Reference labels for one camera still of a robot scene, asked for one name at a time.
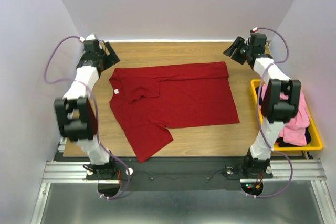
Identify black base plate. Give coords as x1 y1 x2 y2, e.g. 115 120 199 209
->
83 157 272 194

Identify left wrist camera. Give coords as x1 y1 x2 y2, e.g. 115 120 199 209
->
83 34 101 53

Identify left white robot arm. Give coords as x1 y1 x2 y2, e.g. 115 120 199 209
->
54 38 120 180

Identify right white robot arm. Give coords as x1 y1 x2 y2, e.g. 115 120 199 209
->
223 33 301 177

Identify aluminium frame rail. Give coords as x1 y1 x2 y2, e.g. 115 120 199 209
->
30 41 91 224

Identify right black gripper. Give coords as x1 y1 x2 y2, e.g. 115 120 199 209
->
222 37 251 65

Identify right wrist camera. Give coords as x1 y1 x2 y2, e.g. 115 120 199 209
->
249 33 267 50

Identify red t shirt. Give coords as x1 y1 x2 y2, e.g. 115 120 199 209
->
109 62 239 163

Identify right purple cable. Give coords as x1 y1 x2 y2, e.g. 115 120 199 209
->
250 27 294 198

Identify pink t shirt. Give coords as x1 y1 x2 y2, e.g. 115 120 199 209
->
259 83 310 147

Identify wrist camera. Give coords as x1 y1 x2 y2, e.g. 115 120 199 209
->
83 34 101 53
249 33 267 50

